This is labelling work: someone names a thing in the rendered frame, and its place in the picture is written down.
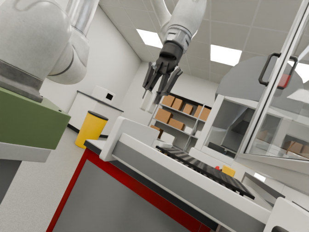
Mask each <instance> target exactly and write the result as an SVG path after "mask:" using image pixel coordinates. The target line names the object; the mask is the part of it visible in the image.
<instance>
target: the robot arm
mask: <svg viewBox="0 0 309 232"><path fill-rule="evenodd" d="M98 2H99V0H69V2H68V4H67V7H66V10H64V9H63V8H62V7H61V6H60V5H59V4H58V3H57V2H56V1H55V0H6V1H4V2H3V3H2V5H1V6H0V87H1V88H4V89H6V90H9V91H11V92H14V93H17V94H19V95H22V96H24V97H27V98H29V99H31V100H33V101H36V102H39V103H41V102H42V101H43V98H42V97H41V96H40V93H39V90H40V88H41V86H42V84H43V81H44V80H45V78H47V79H49V80H51V81H53V82H56V83H59V84H64V85H73V84H76V83H78V82H80V81H82V80H83V79H84V77H85V75H86V73H87V61H88V54H89V49H90V46H89V44H88V41H87V39H86V36H87V33H88V30H89V27H90V25H91V22H92V19H93V16H94V13H95V10H96V8H97V5H98ZM150 2H151V5H152V8H153V10H154V13H155V15H156V17H157V19H158V22H159V24H160V35H161V38H162V41H163V42H162V44H163V47H162V49H161V51H160V55H159V58H158V59H157V60H156V62H154V63H152V62H149V68H148V71H147V74H146V76H145V79H144V82H143V85H142V87H143V88H144V89H145V93H144V95H143V98H142V99H143V100H142V103H141V105H140V107H139V109H141V110H143V111H145V110H146V108H147V106H148V103H149V101H150V99H151V96H152V94H153V93H152V90H153V88H154V87H155V85H156V83H157V81H158V79H159V78H160V77H161V76H162V75H163V76H162V79H161V81H160V85H159V88H158V91H156V92H155V93H154V95H153V97H152V100H151V102H150V104H149V106H148V109H147V112H148V113H150V114H153V111H154V109H155V107H156V105H158V104H159V102H160V100H161V97H162V96H168V95H169V93H170V91H171V90H172V88H173V86H174V84H175V82H176V81H177V79H178V77H179V76H180V75H181V74H182V73H183V71H182V70H181V68H180V67H178V63H179V62H180V59H181V57H182V55H183V54H185V53H186V51H187V49H188V46H189V44H190V42H191V40H192V38H193V37H194V36H195V34H196V33H197V31H198V29H199V27H200V24H201V22H202V19H203V17H204V14H205V11H206V0H179V1H178V3H177V5H176V7H175V9H174V11H173V14H172V15H171V14H170V13H169V11H168V9H167V7H166V5H165V3H164V0H150ZM173 71H174V72H173ZM172 72H173V74H172V75H171V73H172ZM170 75H171V77H170ZM169 78H170V79H169ZM168 79H169V81H168Z"/></svg>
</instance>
